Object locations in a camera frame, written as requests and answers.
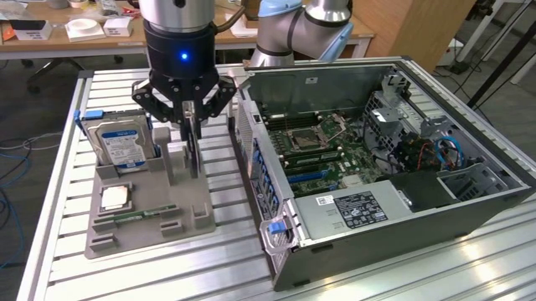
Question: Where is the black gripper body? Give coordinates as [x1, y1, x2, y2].
[144, 23, 220, 104]

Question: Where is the black graphics card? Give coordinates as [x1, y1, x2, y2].
[180, 100, 203, 180]

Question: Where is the hard disk in blue caddy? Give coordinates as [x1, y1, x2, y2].
[73, 105, 163, 173]

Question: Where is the white paper stack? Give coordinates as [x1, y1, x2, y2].
[230, 18, 259, 38]

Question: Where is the white labelled box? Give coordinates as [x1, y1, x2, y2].
[101, 17, 133, 38]

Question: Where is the wooden desk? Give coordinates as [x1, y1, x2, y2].
[0, 0, 378, 68]

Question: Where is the brown cardboard box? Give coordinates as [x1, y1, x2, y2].
[242, 0, 260, 21]

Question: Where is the CPU socket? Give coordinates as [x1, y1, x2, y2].
[286, 127, 326, 151]

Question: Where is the white tape holder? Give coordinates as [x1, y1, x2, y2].
[65, 18, 107, 43]

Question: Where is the black office chair base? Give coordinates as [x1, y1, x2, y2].
[20, 55, 124, 93]

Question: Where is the metal socket cover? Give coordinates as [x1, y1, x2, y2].
[317, 112, 351, 142]

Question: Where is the grey parts rack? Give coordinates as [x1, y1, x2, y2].
[83, 127, 219, 260]

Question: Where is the installed RAM stick with label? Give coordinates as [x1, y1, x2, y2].
[288, 152, 341, 167]

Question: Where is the silver CPU chip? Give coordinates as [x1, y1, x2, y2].
[99, 186, 129, 210]

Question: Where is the blue expansion slot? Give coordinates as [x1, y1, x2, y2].
[287, 171, 330, 184]

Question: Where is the white box with black top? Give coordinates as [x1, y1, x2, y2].
[8, 19, 53, 41]

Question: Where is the green RAM stick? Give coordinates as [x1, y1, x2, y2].
[92, 204, 176, 224]

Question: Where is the green motherboard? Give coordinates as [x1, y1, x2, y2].
[260, 106, 390, 197]

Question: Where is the metal disk bay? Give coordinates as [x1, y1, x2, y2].
[362, 90, 423, 151]

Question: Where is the orange box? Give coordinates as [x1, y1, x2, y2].
[0, 21, 16, 45]

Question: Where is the grey power supply unit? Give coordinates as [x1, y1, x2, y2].
[292, 180, 414, 239]

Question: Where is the wooden cabinet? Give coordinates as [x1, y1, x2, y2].
[351, 0, 478, 66]

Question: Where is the white low cabinet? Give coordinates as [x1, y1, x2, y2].
[434, 39, 466, 67]

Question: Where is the black PC case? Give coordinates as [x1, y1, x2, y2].
[226, 55, 536, 292]

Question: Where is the black slanted pole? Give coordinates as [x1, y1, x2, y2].
[466, 0, 536, 109]

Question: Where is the dark arm cable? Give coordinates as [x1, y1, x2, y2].
[212, 5, 247, 33]

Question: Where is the white floor cable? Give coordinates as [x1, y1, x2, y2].
[0, 131, 64, 151]

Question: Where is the blue floor cable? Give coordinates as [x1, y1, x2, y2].
[0, 150, 32, 270]

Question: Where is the red yellow wire bundle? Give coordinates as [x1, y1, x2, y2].
[415, 140, 438, 172]

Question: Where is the blue wire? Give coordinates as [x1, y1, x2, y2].
[433, 136, 465, 167]

